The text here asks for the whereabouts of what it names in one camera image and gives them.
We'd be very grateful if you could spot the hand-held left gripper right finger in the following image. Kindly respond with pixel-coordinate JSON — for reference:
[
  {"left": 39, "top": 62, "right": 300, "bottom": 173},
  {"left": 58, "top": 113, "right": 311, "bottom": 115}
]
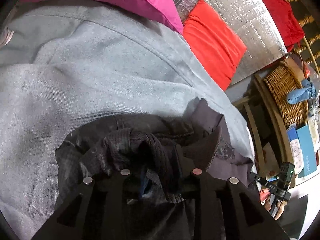
[{"left": 175, "top": 144, "right": 290, "bottom": 240}]

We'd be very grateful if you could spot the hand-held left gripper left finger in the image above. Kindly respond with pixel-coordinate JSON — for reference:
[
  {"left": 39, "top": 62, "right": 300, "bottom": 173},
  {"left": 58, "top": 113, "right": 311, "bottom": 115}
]
[{"left": 31, "top": 169, "right": 140, "bottom": 240}]

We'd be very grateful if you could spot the dark purple puffer jacket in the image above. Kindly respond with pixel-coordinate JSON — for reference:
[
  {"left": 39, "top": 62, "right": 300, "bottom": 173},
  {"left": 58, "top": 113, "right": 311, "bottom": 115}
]
[{"left": 54, "top": 97, "right": 258, "bottom": 240}]

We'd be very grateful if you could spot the person's right hand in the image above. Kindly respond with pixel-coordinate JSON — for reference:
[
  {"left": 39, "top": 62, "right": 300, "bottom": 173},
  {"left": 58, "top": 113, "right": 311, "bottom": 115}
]
[{"left": 260, "top": 190, "right": 286, "bottom": 220}]

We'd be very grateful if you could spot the white tissue pack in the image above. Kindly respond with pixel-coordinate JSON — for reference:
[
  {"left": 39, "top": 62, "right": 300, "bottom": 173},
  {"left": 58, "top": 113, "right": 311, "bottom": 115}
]
[{"left": 286, "top": 127, "right": 304, "bottom": 174}]

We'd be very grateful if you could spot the light blue cardboard box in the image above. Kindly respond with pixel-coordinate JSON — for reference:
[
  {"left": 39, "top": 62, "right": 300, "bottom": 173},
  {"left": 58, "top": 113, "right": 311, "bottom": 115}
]
[{"left": 296, "top": 124, "right": 318, "bottom": 178}]

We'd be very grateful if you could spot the wooden table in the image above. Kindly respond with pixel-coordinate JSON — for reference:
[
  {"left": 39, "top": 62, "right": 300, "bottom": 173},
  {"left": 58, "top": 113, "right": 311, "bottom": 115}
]
[{"left": 240, "top": 72, "right": 300, "bottom": 182}]

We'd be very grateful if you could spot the blue cloth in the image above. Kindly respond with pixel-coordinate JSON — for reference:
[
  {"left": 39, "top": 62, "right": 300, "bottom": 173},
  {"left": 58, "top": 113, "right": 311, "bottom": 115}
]
[{"left": 286, "top": 80, "right": 317, "bottom": 105}]

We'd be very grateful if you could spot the wicker basket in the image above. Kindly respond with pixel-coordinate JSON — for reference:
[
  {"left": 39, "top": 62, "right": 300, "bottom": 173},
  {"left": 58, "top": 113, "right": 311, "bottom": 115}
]
[{"left": 264, "top": 62, "right": 309, "bottom": 128}]

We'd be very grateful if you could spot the light grey sweatshirt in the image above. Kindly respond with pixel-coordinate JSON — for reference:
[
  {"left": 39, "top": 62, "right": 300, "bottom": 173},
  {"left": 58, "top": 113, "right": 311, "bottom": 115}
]
[{"left": 0, "top": 0, "right": 256, "bottom": 240}]

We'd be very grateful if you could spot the red pillow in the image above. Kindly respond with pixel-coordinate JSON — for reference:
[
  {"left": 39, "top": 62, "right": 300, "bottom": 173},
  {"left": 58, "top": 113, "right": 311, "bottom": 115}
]
[{"left": 182, "top": 0, "right": 247, "bottom": 91}]

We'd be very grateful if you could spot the wooden stair railing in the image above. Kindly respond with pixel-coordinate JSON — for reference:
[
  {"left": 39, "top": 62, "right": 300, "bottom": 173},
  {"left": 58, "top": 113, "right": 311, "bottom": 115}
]
[{"left": 284, "top": 0, "right": 320, "bottom": 67}]

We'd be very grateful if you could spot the dark red cloth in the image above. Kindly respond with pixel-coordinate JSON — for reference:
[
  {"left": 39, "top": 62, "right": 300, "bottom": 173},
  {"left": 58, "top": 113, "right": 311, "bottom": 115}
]
[{"left": 249, "top": 0, "right": 306, "bottom": 53}]

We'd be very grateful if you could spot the silver foil mat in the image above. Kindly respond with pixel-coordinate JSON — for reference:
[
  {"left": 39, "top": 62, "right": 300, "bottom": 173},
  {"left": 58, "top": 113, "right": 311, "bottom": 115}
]
[{"left": 160, "top": 0, "right": 288, "bottom": 86}]

